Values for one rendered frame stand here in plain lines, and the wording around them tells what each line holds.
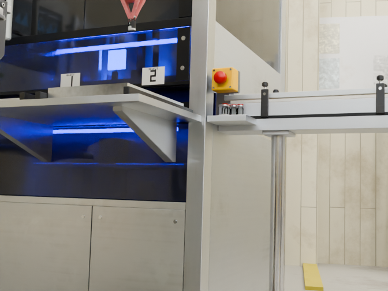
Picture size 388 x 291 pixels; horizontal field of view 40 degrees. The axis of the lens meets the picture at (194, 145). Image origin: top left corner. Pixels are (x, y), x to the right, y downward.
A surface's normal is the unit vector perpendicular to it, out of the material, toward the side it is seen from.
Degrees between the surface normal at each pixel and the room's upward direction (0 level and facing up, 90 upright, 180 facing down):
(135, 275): 90
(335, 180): 90
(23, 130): 90
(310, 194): 90
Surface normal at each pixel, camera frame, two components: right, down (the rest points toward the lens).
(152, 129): 0.91, 0.00
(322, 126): -0.40, -0.09
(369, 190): -0.18, -0.09
